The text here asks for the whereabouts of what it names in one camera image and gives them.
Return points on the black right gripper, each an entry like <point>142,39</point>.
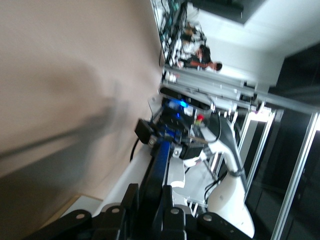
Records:
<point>175,120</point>

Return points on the black monitor screen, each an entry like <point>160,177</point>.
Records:
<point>225,10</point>

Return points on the red connector cap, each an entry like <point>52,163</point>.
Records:
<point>200,118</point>

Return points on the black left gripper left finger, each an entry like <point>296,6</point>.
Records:
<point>107,220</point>

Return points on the brown table cover sheet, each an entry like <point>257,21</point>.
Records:
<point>62,50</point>

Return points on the person in orange top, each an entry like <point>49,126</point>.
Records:
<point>202,61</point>

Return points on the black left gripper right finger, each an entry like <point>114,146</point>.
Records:
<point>185,225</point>

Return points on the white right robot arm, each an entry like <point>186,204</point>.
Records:
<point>230,200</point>

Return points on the aluminium frame post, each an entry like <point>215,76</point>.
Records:
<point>250,92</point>

